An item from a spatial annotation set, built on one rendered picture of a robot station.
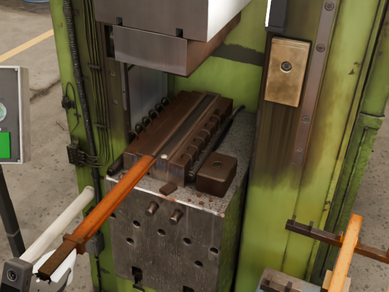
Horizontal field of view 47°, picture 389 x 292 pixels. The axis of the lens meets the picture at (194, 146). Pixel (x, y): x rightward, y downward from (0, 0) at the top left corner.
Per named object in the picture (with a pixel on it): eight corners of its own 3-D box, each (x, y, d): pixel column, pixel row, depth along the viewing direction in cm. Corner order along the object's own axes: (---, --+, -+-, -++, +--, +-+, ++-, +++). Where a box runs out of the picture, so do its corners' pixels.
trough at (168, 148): (168, 163, 126) (168, 159, 125) (151, 158, 128) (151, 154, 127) (220, 97, 158) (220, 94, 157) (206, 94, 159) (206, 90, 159)
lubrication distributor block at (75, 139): (83, 174, 161) (79, 143, 153) (69, 170, 163) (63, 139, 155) (88, 168, 164) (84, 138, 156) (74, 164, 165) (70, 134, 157)
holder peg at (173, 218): (176, 227, 124) (177, 220, 122) (168, 224, 125) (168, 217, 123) (183, 217, 127) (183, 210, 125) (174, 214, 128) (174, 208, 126)
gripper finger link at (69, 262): (77, 263, 96) (47, 296, 89) (73, 244, 92) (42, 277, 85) (88, 268, 94) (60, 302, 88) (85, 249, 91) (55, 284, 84)
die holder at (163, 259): (214, 313, 146) (223, 215, 120) (114, 274, 157) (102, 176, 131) (261, 206, 188) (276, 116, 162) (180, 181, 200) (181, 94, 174)
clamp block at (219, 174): (223, 199, 125) (224, 181, 121) (195, 190, 128) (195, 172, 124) (236, 174, 134) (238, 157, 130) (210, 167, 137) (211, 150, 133)
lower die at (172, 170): (183, 187, 129) (184, 164, 124) (123, 168, 135) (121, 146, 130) (231, 117, 161) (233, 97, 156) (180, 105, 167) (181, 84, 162)
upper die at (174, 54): (186, 76, 108) (187, 39, 103) (114, 60, 114) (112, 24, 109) (240, 21, 140) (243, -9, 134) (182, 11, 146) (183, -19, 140)
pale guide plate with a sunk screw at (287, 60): (297, 108, 114) (308, 45, 104) (263, 99, 117) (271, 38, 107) (298, 103, 116) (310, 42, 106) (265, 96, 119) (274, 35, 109)
